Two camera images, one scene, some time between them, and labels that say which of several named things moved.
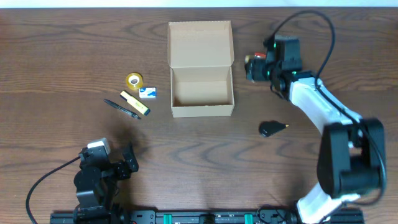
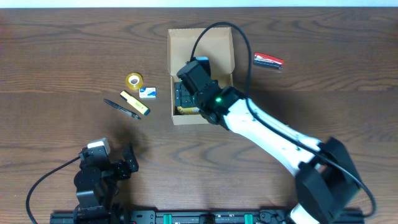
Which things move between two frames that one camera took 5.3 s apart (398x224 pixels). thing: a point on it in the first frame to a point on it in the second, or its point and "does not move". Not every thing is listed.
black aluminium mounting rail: [200, 217] does not move
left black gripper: [123, 168] does not move
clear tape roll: [134, 80] does not move
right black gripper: [256, 70] to [182, 98]
